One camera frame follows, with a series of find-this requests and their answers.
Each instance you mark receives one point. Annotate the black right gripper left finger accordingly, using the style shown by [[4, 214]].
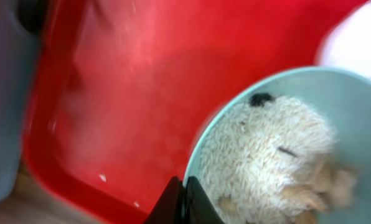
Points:
[[168, 209]]

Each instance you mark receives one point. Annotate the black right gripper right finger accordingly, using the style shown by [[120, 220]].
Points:
[[198, 207]]

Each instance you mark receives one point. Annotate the green bowl with rice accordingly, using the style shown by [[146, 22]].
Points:
[[292, 148]]

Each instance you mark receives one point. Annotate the grey dishwasher rack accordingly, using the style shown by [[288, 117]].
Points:
[[21, 22]]

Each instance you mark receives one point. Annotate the red plastic tray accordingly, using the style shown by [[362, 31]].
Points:
[[123, 88]]

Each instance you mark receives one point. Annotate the crumpled white napkin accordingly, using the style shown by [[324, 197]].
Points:
[[348, 45]]

